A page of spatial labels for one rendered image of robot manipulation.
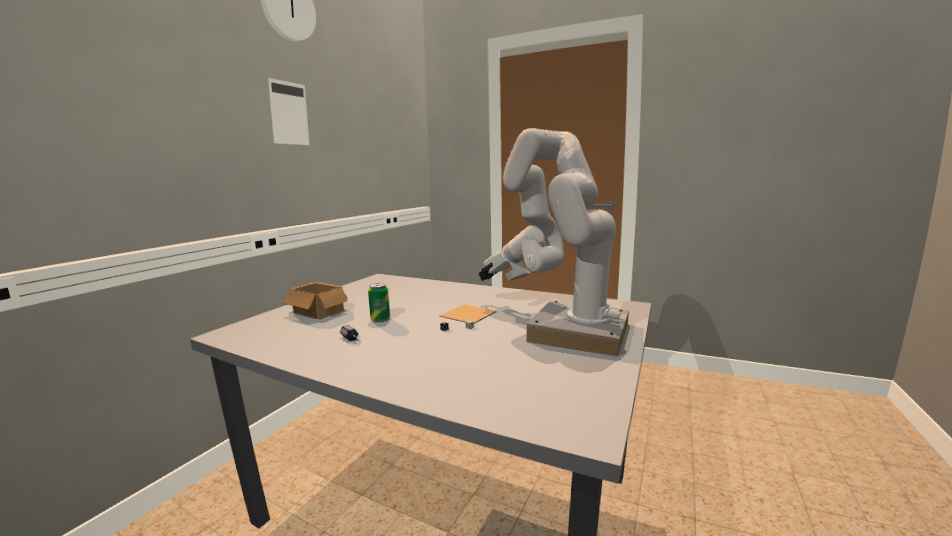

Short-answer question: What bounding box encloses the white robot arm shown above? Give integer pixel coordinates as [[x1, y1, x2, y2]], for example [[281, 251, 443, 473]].
[[503, 128, 620, 325]]

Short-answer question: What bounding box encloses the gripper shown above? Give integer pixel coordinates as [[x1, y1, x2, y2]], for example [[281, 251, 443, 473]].
[[479, 247, 511, 281]]

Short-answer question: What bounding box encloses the orange flat square mat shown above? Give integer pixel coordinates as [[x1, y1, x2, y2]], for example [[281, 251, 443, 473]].
[[439, 304, 496, 323]]

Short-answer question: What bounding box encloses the green drink can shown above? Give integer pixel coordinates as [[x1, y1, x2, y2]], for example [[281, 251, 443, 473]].
[[368, 283, 390, 322]]

